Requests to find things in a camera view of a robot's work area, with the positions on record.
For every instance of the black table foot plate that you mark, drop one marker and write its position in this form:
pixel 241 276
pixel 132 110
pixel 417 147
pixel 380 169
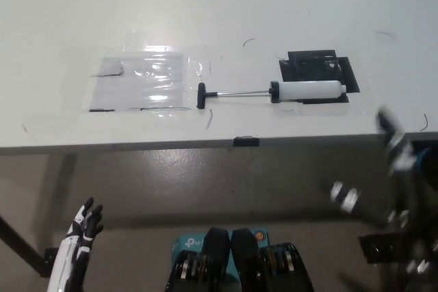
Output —
pixel 380 249
pixel 48 261

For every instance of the black teal right robot hand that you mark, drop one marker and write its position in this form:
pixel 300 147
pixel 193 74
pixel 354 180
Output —
pixel 403 155

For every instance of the black tape patch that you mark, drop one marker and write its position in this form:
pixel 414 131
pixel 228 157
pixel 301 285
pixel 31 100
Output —
pixel 308 66

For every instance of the black table leg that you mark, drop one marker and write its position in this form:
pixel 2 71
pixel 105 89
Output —
pixel 17 237

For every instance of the teal tp-link box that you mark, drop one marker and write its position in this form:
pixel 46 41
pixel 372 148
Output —
pixel 186 242

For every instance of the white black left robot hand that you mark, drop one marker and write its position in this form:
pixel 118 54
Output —
pixel 70 254

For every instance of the clear plastic sheet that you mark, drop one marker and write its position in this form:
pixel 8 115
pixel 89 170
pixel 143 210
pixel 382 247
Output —
pixel 137 83

